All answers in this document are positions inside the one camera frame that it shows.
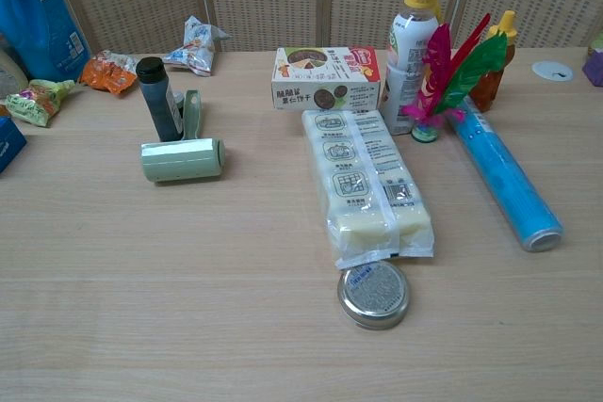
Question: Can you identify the blue box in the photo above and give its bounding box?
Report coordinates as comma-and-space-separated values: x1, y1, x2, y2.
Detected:
0, 115, 28, 175

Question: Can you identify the white bottle with yellow cap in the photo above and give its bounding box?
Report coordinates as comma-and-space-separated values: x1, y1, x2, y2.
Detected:
380, 0, 445, 137

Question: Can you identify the blue plastic wrap roll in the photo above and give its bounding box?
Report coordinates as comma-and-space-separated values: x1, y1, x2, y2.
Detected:
445, 96, 565, 253

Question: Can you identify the white cookie box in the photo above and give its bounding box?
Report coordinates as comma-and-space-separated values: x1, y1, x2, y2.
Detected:
270, 45, 383, 113

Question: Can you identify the round white table grommet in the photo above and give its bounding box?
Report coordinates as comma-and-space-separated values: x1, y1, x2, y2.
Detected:
531, 60, 575, 82

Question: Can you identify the white blue snack packet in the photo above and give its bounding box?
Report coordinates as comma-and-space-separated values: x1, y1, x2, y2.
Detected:
162, 15, 233, 78

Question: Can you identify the large blue detergent jug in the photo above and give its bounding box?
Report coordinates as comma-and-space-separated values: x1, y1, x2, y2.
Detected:
0, 0, 93, 84

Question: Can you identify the colourful feather shuttlecock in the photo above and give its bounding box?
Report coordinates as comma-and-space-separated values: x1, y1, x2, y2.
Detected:
400, 12, 509, 144

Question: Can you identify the dark bottle with black cap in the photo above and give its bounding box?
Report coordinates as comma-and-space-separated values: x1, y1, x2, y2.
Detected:
135, 56, 185, 143

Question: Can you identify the purple green box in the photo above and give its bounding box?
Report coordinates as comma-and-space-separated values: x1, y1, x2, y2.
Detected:
581, 30, 603, 88

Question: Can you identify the amber honey bottle yellow cap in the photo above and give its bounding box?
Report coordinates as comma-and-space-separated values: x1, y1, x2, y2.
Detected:
468, 9, 519, 114

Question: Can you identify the orange snack packet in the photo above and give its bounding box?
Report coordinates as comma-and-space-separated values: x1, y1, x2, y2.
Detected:
78, 49, 141, 96

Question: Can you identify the green lint roller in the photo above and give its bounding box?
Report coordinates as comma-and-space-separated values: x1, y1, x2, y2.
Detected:
140, 88, 226, 185

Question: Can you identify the white sponge pack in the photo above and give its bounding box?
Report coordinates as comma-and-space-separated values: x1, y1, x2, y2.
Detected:
301, 108, 435, 272

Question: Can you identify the round silver tin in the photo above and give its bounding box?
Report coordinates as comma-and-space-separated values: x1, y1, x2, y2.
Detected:
335, 261, 410, 330

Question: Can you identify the green yellow snack packet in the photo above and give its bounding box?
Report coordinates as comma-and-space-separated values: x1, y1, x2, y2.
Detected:
5, 78, 77, 128

